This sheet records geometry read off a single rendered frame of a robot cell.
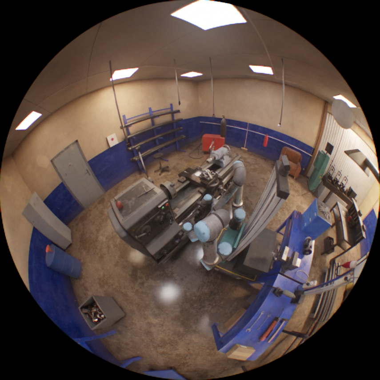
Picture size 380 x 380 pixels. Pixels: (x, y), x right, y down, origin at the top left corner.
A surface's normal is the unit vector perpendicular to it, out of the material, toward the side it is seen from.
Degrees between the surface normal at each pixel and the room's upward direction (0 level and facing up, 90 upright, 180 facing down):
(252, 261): 0
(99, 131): 90
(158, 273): 0
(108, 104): 90
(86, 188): 90
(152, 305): 0
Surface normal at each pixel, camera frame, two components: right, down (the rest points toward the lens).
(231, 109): -0.67, 0.55
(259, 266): -0.08, -0.72
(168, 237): 0.32, -0.39
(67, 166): 0.74, 0.42
